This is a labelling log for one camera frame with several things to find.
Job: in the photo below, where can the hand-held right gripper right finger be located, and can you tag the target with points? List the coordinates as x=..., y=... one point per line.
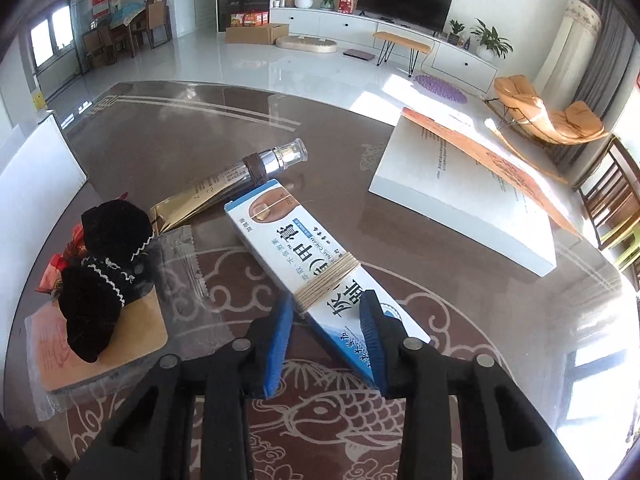
x=372, y=345

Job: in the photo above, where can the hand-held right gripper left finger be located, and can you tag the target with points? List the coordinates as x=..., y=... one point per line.
x=280, y=345

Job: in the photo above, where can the blue and white box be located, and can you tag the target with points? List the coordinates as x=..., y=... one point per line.
x=280, y=230

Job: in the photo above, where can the clear plastic sleeve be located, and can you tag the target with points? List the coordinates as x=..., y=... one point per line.
x=180, y=260

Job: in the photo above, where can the brown card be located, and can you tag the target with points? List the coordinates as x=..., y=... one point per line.
x=145, y=330

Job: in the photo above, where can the gold tube with clear cap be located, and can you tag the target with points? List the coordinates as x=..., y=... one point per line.
x=225, y=177

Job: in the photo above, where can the white book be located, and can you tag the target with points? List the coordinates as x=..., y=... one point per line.
x=450, y=185

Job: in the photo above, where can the black velvet scrunchie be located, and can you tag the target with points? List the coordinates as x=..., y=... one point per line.
x=95, y=320

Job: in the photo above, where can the red packet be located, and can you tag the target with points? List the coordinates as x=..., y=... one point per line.
x=55, y=272

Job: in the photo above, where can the purple round floor mat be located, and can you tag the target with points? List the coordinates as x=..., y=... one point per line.
x=440, y=89

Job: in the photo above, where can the green plastic stool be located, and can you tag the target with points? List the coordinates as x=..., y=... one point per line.
x=631, y=250

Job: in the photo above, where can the wooden slatted chair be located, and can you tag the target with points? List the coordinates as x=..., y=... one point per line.
x=605, y=195

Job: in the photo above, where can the dark flat floor scale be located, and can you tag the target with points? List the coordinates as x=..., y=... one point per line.
x=358, y=53

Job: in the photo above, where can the white board panel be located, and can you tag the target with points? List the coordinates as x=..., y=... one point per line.
x=40, y=170

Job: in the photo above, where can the beige round floor cushion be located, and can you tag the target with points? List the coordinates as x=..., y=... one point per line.
x=307, y=44

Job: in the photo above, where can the orange lounge chair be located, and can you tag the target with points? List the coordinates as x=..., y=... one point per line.
x=575, y=120

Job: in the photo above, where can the wooden bench with metal legs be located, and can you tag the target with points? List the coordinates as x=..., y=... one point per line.
x=400, y=39

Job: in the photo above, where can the cardboard box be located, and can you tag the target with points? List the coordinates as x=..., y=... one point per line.
x=255, y=34

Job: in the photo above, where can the white television cabinet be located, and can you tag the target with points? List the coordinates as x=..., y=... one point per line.
x=325, y=22

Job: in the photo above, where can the small potted plant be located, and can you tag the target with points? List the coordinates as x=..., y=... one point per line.
x=455, y=30

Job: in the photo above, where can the orange snack carton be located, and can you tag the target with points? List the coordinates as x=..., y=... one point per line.
x=249, y=19

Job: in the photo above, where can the large potted green plant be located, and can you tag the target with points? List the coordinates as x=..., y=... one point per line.
x=492, y=37

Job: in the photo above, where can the red gift box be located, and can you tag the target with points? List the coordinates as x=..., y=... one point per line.
x=346, y=2

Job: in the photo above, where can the white round vase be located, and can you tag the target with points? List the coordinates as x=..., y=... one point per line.
x=303, y=1

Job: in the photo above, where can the black television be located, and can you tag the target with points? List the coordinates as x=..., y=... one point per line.
x=405, y=0

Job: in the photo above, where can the white sheer curtain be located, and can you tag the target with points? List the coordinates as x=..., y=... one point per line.
x=565, y=45

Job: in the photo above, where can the dining table with blue cloth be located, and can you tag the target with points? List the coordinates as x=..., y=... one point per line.
x=127, y=15

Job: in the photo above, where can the grey curtain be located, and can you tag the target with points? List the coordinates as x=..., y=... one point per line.
x=607, y=60

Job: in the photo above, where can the red door poster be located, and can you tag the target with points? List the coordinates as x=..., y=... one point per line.
x=100, y=2

